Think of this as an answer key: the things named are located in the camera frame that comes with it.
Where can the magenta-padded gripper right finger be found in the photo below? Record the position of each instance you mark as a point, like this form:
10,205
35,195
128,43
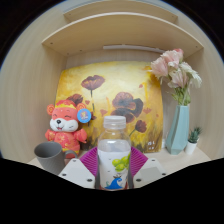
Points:
149,171

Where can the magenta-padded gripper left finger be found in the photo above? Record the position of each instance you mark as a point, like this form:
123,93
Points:
76,173

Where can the clear plastic water bottle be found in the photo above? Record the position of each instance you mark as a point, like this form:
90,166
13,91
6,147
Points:
114,156

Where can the grey cup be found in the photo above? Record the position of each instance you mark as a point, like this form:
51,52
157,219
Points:
50,158

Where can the teal faceted vase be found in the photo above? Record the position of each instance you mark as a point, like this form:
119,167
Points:
178,133

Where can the red plush toy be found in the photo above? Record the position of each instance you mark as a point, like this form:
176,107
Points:
65,125

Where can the small potted green plant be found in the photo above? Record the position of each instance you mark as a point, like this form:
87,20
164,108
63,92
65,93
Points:
193,140

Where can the yellow poppy flower painting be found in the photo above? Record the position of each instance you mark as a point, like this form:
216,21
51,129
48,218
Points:
113,83

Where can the pink and white flower bouquet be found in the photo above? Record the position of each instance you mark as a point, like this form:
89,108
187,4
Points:
173,66

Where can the white light bar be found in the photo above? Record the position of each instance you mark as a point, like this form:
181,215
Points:
133,49

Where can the light wooden wall shelf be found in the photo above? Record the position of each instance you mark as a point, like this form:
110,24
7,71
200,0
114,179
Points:
123,28

